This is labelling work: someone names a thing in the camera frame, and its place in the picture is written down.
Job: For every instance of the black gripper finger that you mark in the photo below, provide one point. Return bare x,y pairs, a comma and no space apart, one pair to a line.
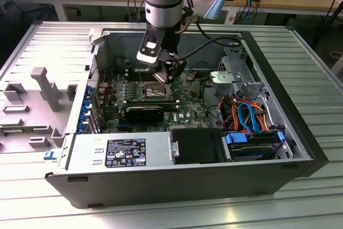
175,69

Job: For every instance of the silver CPU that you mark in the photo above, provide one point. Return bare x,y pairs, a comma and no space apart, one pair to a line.
159,77

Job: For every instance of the thin metal locking lever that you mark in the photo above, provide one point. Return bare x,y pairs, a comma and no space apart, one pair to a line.
141,78
185,87

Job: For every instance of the CPU socket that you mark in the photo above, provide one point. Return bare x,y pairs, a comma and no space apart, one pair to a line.
154,91

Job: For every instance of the black RAM slot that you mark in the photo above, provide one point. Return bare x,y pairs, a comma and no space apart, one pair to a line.
150,100
134,72
168,105
134,77
134,69
150,103

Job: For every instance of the black bay cover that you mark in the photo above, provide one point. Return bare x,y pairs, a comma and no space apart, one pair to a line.
195,146

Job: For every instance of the blue slot clip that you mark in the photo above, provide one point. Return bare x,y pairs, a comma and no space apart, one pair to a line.
89,91
86,112
85,104
82,127

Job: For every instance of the green motherboard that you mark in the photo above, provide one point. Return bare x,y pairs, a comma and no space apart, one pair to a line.
187,100

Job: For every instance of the black graphics card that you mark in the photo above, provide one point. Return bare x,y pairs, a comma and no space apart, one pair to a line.
144,115

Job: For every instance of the silver drive cage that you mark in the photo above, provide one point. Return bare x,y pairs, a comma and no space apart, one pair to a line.
238,62

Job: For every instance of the silver latch plate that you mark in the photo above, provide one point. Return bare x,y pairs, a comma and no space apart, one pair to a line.
175,148

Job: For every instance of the hard disk in blue carrier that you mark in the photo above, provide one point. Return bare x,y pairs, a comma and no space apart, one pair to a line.
235,138

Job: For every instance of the black power supply label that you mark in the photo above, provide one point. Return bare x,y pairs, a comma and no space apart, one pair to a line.
126,152

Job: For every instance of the black PC case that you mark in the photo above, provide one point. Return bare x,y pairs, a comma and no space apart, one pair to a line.
160,186

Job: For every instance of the silver power supply unit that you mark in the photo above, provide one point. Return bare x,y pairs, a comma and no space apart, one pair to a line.
85,151

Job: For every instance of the grey parts rack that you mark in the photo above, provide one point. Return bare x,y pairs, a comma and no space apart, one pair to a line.
34,105

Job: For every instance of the green RAM stick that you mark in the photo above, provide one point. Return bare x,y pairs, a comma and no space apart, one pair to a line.
13,131

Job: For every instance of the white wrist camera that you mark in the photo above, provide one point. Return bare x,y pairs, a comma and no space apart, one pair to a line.
146,57

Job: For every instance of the silver metal bracket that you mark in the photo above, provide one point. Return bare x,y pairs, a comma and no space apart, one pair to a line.
222,78

